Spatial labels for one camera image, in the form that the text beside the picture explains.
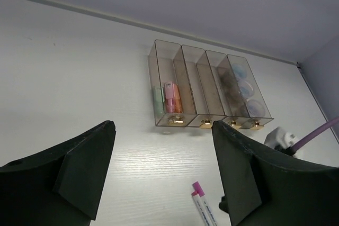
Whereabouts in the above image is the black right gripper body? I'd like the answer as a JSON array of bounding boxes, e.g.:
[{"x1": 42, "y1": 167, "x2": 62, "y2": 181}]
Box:
[{"x1": 218, "y1": 196, "x2": 229, "y2": 213}]

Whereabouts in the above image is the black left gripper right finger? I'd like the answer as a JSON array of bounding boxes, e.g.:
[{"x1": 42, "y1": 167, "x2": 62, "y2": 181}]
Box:
[{"x1": 212, "y1": 121, "x2": 338, "y2": 225}]

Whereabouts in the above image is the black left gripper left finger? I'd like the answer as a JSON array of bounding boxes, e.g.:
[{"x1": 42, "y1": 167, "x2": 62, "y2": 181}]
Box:
[{"x1": 1, "y1": 121, "x2": 116, "y2": 225}]

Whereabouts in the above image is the white pen pink cap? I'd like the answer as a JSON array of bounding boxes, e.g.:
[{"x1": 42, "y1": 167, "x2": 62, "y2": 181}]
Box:
[{"x1": 192, "y1": 182, "x2": 218, "y2": 226}]

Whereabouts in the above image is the orange highlighter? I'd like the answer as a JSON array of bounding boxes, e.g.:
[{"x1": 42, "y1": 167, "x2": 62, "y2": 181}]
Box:
[{"x1": 173, "y1": 84, "x2": 183, "y2": 113}]

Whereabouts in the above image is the green highlighter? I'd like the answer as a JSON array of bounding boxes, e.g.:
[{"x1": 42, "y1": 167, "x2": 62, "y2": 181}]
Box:
[{"x1": 153, "y1": 86, "x2": 165, "y2": 117}]

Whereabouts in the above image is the pink highlighter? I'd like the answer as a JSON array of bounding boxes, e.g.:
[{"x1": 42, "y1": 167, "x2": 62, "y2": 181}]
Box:
[{"x1": 164, "y1": 82, "x2": 175, "y2": 113}]

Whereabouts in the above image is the clear round clip tub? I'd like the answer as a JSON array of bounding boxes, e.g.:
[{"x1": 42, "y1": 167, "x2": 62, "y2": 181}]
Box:
[{"x1": 238, "y1": 80, "x2": 255, "y2": 99}]

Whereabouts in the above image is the blue clip tub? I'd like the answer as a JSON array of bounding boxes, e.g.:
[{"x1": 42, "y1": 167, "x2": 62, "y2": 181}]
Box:
[{"x1": 231, "y1": 63, "x2": 248, "y2": 81}]

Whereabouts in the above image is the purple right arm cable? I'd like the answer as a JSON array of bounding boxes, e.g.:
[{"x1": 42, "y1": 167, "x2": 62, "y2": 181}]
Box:
[{"x1": 291, "y1": 116, "x2": 339, "y2": 150}]

